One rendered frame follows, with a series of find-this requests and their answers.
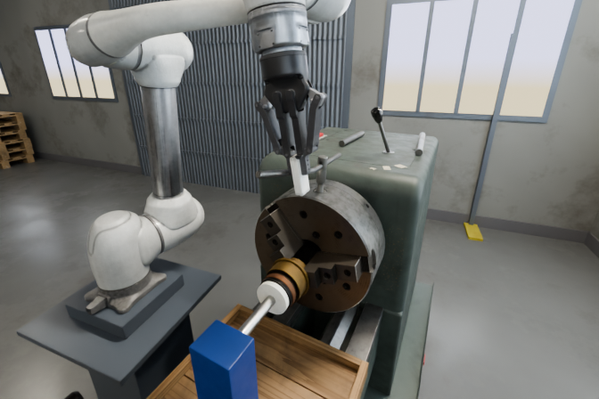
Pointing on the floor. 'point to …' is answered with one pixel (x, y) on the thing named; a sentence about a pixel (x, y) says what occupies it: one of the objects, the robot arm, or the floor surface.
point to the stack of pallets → (12, 148)
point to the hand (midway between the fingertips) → (299, 175)
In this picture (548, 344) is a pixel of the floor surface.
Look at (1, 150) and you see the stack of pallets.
